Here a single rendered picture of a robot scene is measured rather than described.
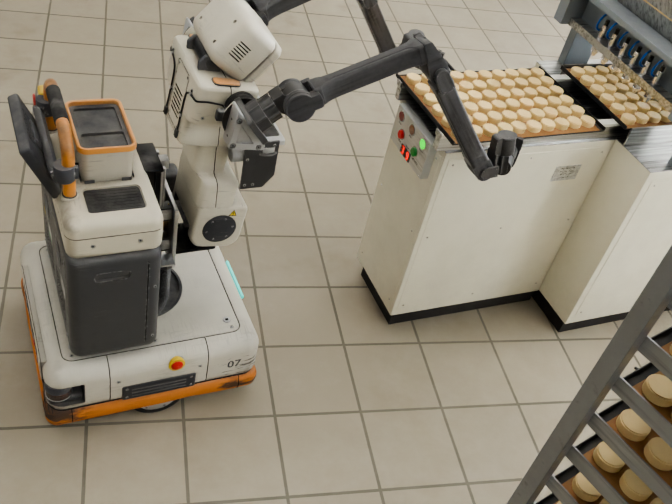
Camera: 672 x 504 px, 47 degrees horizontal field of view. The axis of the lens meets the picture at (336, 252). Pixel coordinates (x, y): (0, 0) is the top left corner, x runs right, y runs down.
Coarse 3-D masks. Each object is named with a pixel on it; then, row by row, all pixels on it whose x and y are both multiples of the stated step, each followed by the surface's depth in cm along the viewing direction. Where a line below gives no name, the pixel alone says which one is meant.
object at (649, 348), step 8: (648, 336) 109; (648, 344) 109; (656, 344) 108; (640, 352) 111; (648, 352) 109; (656, 352) 108; (664, 352) 107; (656, 360) 109; (664, 360) 108; (664, 368) 108
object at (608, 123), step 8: (600, 120) 265; (608, 120) 266; (608, 128) 266; (616, 128) 268; (440, 136) 238; (552, 136) 258; (560, 136) 260; (568, 136) 261; (576, 136) 263; (584, 136) 264; (592, 136) 266; (600, 136) 267; (608, 136) 269; (616, 136) 271; (624, 136) 272; (440, 144) 241; (448, 144) 242; (488, 144) 249
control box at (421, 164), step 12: (408, 108) 259; (396, 120) 264; (408, 120) 256; (420, 120) 255; (396, 132) 265; (408, 132) 257; (420, 132) 250; (396, 144) 266; (408, 144) 258; (432, 144) 245; (408, 156) 259; (420, 156) 252; (432, 156) 249; (420, 168) 253
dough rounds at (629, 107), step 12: (576, 72) 285; (588, 72) 287; (600, 72) 290; (588, 84) 281; (600, 84) 284; (612, 84) 286; (624, 84) 284; (600, 96) 275; (612, 96) 275; (624, 96) 277; (636, 96) 279; (612, 108) 270; (624, 108) 270; (636, 108) 272; (648, 108) 274; (660, 108) 276; (624, 120) 266; (636, 120) 268; (648, 120) 271; (660, 120) 273
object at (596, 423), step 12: (600, 420) 120; (600, 432) 121; (612, 432) 119; (612, 444) 119; (624, 444) 118; (624, 456) 118; (636, 456) 116; (636, 468) 117; (648, 468) 115; (648, 480) 116; (660, 480) 114; (660, 492) 114
